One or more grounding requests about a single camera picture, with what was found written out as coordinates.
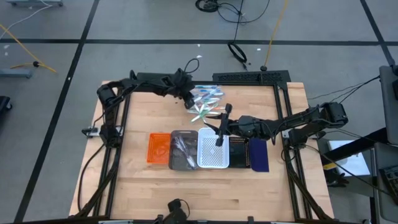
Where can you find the black clamp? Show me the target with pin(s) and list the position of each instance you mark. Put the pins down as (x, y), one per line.
(337, 180)

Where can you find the black slanted beam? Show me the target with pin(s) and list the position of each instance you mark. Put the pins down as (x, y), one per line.
(357, 143)

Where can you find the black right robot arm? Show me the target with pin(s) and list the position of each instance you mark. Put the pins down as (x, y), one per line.
(295, 121)

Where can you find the black aluminium table frame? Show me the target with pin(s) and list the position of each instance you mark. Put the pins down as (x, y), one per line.
(248, 83)

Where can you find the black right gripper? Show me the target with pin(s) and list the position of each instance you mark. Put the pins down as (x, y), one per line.
(231, 127)

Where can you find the white box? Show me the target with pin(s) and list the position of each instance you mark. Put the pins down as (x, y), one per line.
(351, 161)

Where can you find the green packaged toothbrush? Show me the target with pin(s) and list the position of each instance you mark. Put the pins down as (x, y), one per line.
(197, 117)
(203, 112)
(194, 111)

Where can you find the dark blue plastic lid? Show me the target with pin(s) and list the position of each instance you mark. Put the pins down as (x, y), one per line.
(259, 154)

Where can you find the grey equipment case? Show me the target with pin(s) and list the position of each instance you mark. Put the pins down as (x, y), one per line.
(385, 109)

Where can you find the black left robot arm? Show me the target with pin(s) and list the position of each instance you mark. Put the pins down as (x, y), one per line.
(107, 93)

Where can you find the grey desk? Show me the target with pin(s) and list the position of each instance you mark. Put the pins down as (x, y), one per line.
(385, 211)

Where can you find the black slotted plastic basket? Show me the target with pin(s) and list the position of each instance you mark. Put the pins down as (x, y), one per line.
(239, 155)

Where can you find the black perforated cover panel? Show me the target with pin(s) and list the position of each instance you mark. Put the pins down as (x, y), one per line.
(248, 76)

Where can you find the silver mounting plate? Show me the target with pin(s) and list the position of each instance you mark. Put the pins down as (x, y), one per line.
(285, 132)
(93, 132)

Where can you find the white perforated plastic basket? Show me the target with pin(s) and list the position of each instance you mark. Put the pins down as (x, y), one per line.
(211, 155)

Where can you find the orange packaged toothbrush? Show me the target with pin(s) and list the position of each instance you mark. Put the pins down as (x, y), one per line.
(219, 108)

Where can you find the black flat cover panel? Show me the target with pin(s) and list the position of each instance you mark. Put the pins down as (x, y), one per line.
(149, 75)

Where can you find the yellow label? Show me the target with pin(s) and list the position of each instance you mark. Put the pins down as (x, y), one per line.
(329, 166)

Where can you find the orange slotted plastic basket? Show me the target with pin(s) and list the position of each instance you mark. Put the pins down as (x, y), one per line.
(158, 149)

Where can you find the black keyboard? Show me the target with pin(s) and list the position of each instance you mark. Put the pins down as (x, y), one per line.
(391, 180)

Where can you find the black equipment base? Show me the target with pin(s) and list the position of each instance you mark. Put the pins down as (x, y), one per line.
(3, 104)

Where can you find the grey translucent plastic bin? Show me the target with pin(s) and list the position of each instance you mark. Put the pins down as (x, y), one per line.
(178, 161)

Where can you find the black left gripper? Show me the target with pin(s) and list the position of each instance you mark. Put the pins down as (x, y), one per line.
(183, 85)

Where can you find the grey packaged toothbrush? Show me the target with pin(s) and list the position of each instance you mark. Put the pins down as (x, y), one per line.
(189, 160)
(182, 149)

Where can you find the grey metal base bar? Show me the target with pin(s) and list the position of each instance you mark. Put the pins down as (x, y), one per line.
(15, 73)
(34, 2)

